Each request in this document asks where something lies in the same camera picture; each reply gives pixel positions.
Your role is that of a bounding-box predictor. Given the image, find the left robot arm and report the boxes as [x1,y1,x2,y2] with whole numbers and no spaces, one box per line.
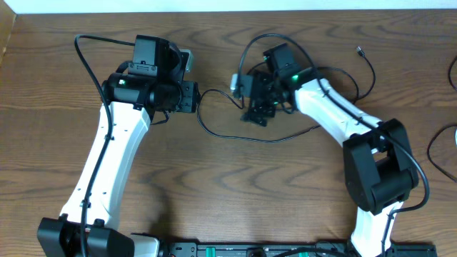
[37,35,200,256]

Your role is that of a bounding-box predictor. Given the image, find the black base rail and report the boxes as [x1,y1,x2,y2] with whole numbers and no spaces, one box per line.
[130,233,438,257]

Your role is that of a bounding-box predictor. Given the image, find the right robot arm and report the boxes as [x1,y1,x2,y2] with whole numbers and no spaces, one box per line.
[231,44,423,256]

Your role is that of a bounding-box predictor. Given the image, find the thin black usb cable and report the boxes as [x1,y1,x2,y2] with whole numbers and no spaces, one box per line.
[426,53,457,183]

